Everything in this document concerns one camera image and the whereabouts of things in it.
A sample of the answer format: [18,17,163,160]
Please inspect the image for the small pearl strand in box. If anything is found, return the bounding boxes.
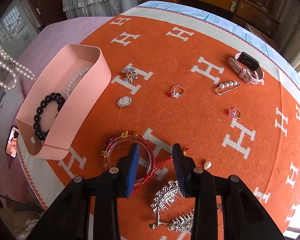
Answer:
[66,68,90,98]

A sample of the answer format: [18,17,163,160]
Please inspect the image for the smartphone with lit screen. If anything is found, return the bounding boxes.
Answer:
[5,126,19,158]

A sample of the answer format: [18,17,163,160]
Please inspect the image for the white pearl necklace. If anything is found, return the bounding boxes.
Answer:
[0,35,36,91]

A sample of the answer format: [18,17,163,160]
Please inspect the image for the pearl drop pendant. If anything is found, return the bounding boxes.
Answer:
[204,161,211,170]

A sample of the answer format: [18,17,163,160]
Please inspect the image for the ring with clear red stones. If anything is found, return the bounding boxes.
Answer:
[167,84,185,99]

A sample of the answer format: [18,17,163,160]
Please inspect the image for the light blue patterned bed sheet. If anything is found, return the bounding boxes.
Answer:
[140,1,300,87]

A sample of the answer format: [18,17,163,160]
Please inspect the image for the silver flower brooch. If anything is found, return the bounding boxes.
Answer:
[122,67,138,83]

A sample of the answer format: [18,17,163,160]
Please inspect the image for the gold pearl safety pin brooch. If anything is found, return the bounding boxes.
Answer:
[215,81,241,95]

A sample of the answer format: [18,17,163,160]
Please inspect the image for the red string bangle bracelet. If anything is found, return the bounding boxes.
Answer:
[101,130,191,193]

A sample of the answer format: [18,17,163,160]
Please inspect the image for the pink smart watch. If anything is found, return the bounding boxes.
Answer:
[228,51,264,85]

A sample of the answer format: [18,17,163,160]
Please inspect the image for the oval white stone brooch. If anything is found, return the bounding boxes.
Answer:
[116,96,133,108]

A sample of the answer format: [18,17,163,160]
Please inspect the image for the orange H-pattern blanket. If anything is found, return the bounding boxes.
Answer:
[45,7,300,231]

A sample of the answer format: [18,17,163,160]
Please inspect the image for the black bead bracelet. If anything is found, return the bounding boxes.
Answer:
[33,92,66,142]

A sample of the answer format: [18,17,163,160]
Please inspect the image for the silver rhinestone hair comb tiara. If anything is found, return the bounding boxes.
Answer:
[149,179,223,233]

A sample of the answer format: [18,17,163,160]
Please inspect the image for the ring with pink stone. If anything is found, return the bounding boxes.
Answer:
[228,107,242,119]

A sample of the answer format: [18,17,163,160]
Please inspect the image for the pink open jewelry box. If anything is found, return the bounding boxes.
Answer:
[16,44,111,160]

